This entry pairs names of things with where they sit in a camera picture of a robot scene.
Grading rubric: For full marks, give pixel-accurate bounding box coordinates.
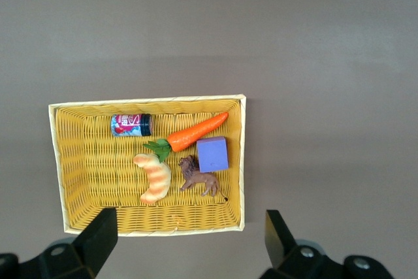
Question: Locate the small dark can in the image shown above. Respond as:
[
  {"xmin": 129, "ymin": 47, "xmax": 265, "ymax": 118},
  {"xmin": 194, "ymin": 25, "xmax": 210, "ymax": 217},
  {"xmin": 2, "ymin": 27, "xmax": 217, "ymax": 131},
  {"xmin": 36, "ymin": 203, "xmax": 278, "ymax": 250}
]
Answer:
[{"xmin": 110, "ymin": 113, "xmax": 154, "ymax": 138}]

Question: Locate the orange toy carrot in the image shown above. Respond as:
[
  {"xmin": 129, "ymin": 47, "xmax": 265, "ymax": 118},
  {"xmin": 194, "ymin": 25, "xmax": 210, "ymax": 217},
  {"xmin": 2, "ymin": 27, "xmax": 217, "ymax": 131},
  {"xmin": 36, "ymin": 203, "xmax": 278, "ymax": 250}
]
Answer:
[{"xmin": 142, "ymin": 111, "xmax": 230, "ymax": 163}]

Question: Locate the purple foam cube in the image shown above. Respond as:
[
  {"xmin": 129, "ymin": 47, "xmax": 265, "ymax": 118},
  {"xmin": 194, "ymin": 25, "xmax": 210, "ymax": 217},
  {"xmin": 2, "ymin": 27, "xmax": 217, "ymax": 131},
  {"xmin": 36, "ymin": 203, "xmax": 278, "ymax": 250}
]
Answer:
[{"xmin": 195, "ymin": 135, "xmax": 231, "ymax": 174}]

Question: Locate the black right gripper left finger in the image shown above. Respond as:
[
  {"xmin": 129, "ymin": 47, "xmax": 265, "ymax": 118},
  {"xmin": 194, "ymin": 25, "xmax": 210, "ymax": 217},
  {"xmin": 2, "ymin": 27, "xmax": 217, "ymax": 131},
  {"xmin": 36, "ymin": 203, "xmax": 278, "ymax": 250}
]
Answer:
[{"xmin": 0, "ymin": 207, "xmax": 119, "ymax": 279}]

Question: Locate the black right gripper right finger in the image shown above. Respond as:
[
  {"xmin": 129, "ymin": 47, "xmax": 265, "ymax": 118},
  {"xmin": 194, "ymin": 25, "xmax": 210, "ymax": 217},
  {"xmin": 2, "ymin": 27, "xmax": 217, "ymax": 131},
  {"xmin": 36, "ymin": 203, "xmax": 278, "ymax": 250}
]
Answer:
[{"xmin": 257, "ymin": 209, "xmax": 396, "ymax": 279}]

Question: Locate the yellow wicker basket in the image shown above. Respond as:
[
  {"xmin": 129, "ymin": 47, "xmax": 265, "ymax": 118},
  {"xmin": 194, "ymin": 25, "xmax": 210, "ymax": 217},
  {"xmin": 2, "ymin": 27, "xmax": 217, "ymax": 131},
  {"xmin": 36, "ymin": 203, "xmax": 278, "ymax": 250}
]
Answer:
[{"xmin": 48, "ymin": 93, "xmax": 248, "ymax": 238}]

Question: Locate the toy croissant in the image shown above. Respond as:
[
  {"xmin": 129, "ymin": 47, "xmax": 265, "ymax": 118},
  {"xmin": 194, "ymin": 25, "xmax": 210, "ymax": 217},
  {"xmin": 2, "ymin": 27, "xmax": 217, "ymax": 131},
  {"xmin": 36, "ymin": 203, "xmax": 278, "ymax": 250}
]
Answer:
[{"xmin": 132, "ymin": 152, "xmax": 172, "ymax": 206}]

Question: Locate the brown toy lion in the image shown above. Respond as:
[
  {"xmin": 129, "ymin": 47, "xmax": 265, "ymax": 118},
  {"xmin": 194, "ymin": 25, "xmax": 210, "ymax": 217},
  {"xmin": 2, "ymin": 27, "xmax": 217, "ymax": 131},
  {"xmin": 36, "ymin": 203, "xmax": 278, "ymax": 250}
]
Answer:
[{"xmin": 178, "ymin": 154, "xmax": 229, "ymax": 203}]

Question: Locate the brown table cover sheet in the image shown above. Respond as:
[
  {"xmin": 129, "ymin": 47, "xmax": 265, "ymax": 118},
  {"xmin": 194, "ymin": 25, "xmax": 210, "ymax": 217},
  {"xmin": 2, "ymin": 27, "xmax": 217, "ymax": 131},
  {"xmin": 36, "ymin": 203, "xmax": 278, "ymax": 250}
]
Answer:
[{"xmin": 0, "ymin": 0, "xmax": 418, "ymax": 279}]

